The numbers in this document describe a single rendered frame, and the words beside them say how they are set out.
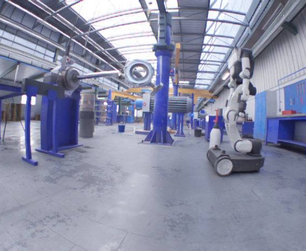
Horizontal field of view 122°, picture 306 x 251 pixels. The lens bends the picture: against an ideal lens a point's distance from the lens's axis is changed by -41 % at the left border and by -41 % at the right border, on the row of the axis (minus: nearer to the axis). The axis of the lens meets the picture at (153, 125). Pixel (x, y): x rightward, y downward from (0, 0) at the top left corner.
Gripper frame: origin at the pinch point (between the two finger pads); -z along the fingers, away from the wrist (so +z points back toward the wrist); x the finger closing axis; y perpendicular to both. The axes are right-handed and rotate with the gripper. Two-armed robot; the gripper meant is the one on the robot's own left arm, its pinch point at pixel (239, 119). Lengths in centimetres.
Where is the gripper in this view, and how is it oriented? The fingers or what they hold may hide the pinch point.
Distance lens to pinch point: 152.7
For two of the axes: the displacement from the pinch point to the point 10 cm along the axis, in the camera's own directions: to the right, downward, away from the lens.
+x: -9.5, -2.6, 1.9
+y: -2.1, 0.2, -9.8
